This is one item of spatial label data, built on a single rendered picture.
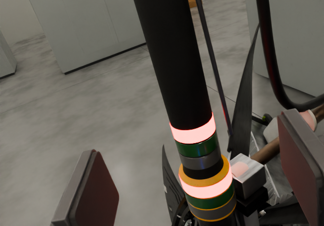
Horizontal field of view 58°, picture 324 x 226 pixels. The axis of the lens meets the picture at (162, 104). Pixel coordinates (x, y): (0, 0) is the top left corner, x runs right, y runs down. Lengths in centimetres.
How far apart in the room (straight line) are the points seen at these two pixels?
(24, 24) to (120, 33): 697
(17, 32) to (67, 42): 681
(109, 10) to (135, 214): 426
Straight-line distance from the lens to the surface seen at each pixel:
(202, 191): 24
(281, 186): 62
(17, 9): 1236
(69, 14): 569
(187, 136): 21
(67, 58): 580
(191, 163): 23
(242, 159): 30
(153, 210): 222
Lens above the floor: 157
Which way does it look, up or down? 27 degrees down
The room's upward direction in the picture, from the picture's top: 17 degrees counter-clockwise
